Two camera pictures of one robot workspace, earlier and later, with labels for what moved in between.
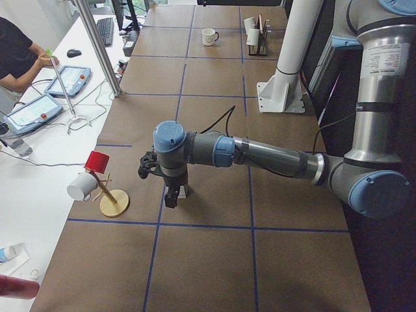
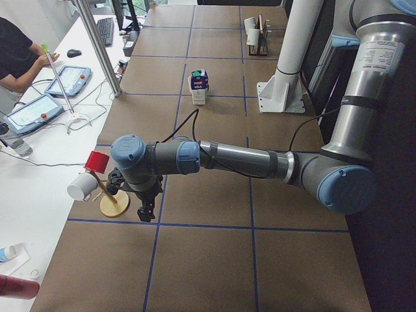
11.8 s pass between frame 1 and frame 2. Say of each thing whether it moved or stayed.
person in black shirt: stayed
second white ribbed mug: stayed
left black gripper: moved
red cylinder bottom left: stayed
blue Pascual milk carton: moved
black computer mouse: stayed
